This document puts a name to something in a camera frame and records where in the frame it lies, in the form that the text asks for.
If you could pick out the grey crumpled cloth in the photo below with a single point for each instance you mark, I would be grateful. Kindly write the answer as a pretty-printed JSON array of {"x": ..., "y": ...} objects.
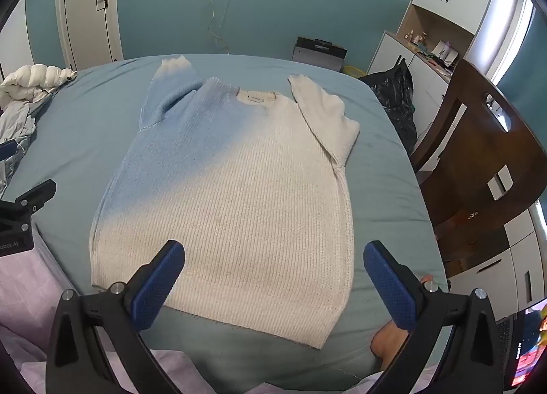
[{"x": 18, "y": 123}]

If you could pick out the white room door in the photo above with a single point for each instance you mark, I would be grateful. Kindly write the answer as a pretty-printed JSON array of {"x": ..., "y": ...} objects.
[{"x": 89, "y": 32}]

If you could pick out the white and blue knit sweater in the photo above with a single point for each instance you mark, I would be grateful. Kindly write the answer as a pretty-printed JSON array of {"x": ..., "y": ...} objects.
[{"x": 253, "y": 185}]

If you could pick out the white cabinet unit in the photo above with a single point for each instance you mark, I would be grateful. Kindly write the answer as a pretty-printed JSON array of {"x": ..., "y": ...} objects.
[{"x": 432, "y": 37}]

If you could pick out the black plastic bag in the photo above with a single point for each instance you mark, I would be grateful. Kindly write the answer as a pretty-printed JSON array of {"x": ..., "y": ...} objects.
[{"x": 394, "y": 89}]

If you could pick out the open laptop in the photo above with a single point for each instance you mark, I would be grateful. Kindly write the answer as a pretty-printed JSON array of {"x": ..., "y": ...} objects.
[{"x": 523, "y": 340}]

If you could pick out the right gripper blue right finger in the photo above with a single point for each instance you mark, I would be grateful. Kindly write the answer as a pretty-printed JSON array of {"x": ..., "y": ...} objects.
[{"x": 472, "y": 359}]

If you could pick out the white puffer jacket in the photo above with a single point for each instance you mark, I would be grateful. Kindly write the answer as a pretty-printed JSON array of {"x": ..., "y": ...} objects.
[{"x": 32, "y": 83}]

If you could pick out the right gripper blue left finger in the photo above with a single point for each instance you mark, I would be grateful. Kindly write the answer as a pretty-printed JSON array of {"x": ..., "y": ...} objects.
[{"x": 77, "y": 361}]

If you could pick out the black and white cardboard box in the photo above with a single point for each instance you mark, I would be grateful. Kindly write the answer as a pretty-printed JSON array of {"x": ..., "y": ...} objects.
[{"x": 319, "y": 53}]

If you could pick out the dark wooden chair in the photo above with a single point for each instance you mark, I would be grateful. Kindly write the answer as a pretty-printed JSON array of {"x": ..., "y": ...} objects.
[{"x": 479, "y": 166}]

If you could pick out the yellow waste bin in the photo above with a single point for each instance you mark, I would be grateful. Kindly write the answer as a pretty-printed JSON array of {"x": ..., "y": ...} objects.
[{"x": 353, "y": 71}]

